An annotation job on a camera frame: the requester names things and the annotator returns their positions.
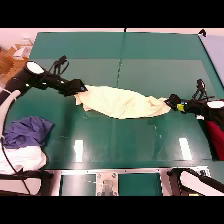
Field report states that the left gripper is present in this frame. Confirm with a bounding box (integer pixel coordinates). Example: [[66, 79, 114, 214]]
[[62, 78, 89, 98]]

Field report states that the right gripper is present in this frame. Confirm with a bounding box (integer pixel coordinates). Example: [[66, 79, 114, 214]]
[[165, 93, 188, 114]]

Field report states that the cream polo shirt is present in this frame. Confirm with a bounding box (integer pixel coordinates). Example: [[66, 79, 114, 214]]
[[73, 84, 172, 120]]

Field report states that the red garment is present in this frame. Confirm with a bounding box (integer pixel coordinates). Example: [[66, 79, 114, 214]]
[[204, 119, 224, 162]]

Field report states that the blue garment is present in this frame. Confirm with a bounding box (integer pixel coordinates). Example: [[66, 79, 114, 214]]
[[2, 115, 56, 150]]

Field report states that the white garment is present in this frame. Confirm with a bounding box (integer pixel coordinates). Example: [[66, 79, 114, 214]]
[[0, 144, 48, 175]]

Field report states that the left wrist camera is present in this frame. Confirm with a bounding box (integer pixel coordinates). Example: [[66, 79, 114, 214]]
[[49, 55, 70, 76]]

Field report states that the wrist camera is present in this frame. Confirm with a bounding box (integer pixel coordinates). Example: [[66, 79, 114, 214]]
[[194, 78, 214, 102], [49, 55, 70, 76]]

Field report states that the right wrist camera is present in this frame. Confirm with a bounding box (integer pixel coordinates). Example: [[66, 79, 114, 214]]
[[194, 78, 214, 102]]

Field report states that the silver frame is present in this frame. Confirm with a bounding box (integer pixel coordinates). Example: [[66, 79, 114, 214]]
[[43, 167, 212, 197]]

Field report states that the black cable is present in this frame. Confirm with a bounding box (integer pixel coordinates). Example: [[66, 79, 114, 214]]
[[0, 135, 32, 196]]

